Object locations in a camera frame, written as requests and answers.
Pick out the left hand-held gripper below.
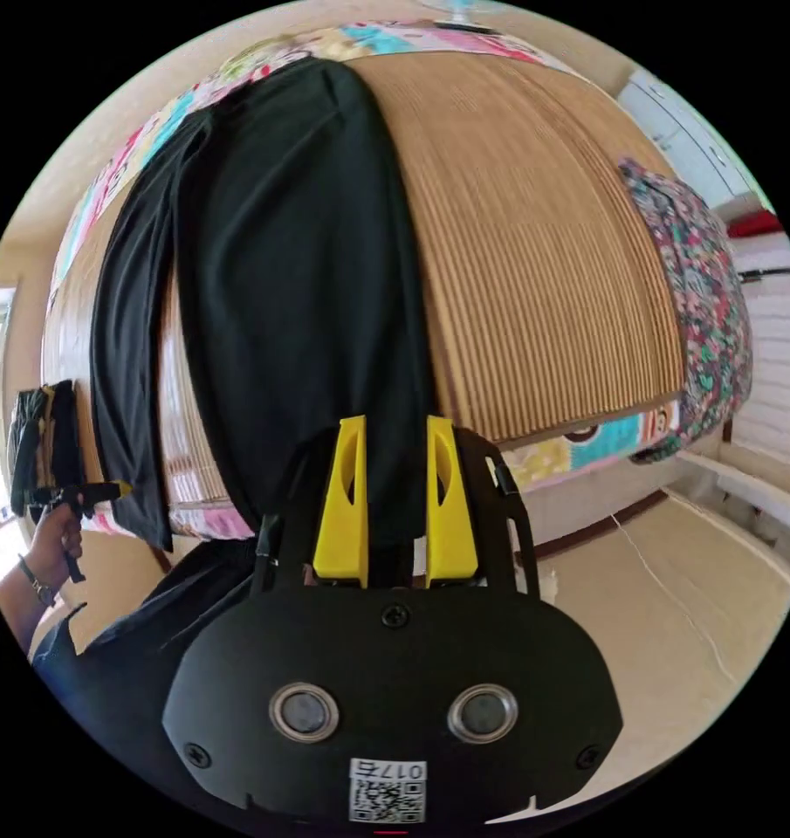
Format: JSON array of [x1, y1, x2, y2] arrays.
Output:
[[26, 481, 134, 585]]

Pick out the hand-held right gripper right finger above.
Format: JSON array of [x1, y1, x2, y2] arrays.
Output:
[[425, 416, 479, 588]]

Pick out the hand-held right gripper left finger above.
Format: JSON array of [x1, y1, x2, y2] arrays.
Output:
[[313, 416, 369, 588]]

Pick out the person's left forearm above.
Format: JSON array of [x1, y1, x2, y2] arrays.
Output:
[[0, 556, 58, 656]]

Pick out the black pants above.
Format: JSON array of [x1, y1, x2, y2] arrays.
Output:
[[89, 57, 437, 553]]

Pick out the person's left hand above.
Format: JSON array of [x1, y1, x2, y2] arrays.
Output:
[[26, 500, 86, 592]]

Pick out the pile of clothes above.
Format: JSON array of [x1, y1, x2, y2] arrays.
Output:
[[9, 379, 86, 519]]

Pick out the floral patterned pillow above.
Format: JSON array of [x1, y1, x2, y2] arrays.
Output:
[[615, 155, 754, 464]]

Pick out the white cupboard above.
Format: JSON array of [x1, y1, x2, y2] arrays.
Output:
[[616, 68, 773, 214]]

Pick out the fan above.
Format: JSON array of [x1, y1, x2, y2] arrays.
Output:
[[420, 0, 500, 34]]

